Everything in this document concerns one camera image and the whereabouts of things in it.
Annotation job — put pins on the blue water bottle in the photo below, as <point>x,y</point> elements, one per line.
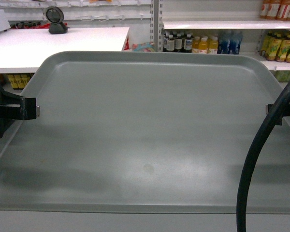
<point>224,42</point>
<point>235,43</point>

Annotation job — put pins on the white checkout counter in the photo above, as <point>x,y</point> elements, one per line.
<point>24,50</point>

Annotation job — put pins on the white upper shelf board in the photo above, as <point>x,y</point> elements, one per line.
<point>228,24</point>

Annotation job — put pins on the blue water bottle right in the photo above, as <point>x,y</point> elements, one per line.
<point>235,43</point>

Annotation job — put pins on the orange juice bottle front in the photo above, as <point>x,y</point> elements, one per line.
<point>203,46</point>

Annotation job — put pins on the black barcode scanner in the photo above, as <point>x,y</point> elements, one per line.
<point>55,16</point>

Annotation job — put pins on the grey silver serving tray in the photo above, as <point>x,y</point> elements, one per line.
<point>135,133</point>

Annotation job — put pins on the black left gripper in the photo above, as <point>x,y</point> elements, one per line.
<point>14,107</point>

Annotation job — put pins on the slotted shelf upright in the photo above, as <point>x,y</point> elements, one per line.
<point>156,24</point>

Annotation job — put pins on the dark tea bottle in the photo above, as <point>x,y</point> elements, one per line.
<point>188,44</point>

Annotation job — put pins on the yellow lemon tea bottle middle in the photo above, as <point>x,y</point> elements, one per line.
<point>283,50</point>

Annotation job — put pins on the orange juice bottle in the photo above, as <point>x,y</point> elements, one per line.
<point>203,46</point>
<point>213,46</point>

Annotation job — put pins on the peach drink bottle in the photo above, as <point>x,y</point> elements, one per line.
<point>283,10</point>

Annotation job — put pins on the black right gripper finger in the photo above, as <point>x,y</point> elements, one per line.
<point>278,116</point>

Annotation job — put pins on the blue water bottle left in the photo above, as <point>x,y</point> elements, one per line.
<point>224,42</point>

